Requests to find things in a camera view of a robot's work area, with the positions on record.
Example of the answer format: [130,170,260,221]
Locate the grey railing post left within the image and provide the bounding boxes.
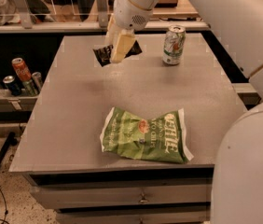
[14,0,33,29]

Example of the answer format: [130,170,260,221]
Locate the red soda can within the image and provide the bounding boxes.
[11,58,32,81]

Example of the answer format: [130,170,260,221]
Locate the green kettle chips bag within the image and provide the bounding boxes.
[100,107,194,163]

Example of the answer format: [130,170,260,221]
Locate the silver soda can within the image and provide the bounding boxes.
[32,72,43,91]

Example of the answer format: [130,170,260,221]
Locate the metal drawer handle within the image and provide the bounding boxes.
[138,191,148,204]

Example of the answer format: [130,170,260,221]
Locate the grey side shelf tray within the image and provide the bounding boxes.
[0,89,37,112]

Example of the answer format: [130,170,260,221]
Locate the dark blue soda can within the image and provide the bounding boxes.
[3,76,21,96]

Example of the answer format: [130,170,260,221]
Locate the black chocolate bar wrapper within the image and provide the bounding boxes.
[93,42,142,67]

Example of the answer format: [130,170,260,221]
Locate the grey railing post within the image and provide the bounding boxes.
[96,0,108,28]
[14,0,33,29]

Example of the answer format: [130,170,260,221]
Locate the white green soda can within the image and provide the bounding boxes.
[162,25,186,65]

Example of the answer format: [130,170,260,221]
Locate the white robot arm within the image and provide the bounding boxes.
[109,0,263,224]

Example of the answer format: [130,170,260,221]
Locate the grey drawer cabinet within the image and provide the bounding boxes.
[10,33,245,224]

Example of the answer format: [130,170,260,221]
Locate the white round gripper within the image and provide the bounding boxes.
[105,0,152,63]

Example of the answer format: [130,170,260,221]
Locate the grey railing post middle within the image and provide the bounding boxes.
[96,0,108,28]

